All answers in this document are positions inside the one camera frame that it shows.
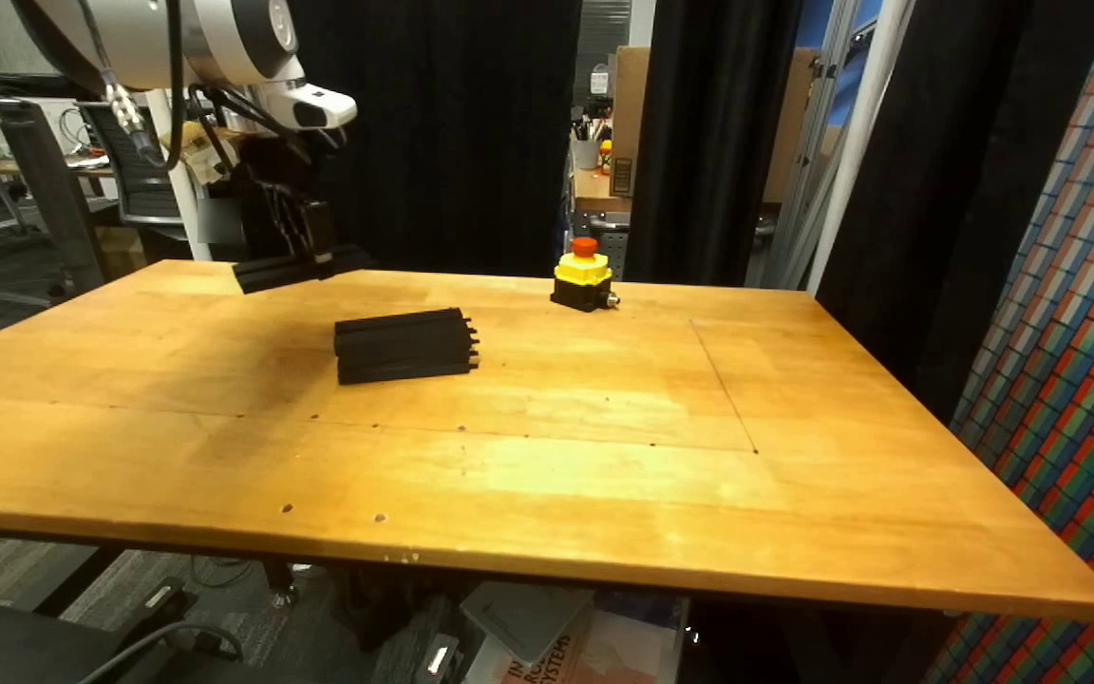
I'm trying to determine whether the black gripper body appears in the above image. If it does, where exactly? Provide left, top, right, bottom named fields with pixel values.
left=232, top=142, right=322, bottom=262

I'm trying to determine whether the short black grooved piece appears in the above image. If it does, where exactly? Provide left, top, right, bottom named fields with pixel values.
left=333, top=332, right=483, bottom=356

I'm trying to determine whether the black curtain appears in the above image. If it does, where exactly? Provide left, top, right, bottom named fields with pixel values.
left=219, top=0, right=583, bottom=278
left=628, top=0, right=818, bottom=290
left=818, top=0, right=1094, bottom=420

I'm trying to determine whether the yellow emergency stop button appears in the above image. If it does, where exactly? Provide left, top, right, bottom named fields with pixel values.
left=550, top=232, right=622, bottom=316

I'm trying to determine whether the brown cardboard box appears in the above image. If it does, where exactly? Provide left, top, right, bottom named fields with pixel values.
left=603, top=43, right=655, bottom=201

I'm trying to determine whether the white box red print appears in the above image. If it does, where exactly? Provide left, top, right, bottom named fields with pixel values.
left=461, top=579, right=697, bottom=684

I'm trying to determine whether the brown cardboard sheet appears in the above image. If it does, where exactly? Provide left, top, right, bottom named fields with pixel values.
left=761, top=33, right=827, bottom=205

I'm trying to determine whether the black bag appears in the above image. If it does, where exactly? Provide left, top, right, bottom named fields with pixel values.
left=0, top=601, right=247, bottom=684

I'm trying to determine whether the colourful checkered panel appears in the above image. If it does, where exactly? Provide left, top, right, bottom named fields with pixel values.
left=925, top=0, right=1094, bottom=684

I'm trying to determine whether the white frame post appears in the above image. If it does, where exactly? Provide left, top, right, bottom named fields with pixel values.
left=804, top=0, right=921, bottom=297
left=140, top=87, right=217, bottom=264

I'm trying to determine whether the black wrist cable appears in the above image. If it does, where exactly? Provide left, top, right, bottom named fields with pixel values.
left=159, top=0, right=322, bottom=183

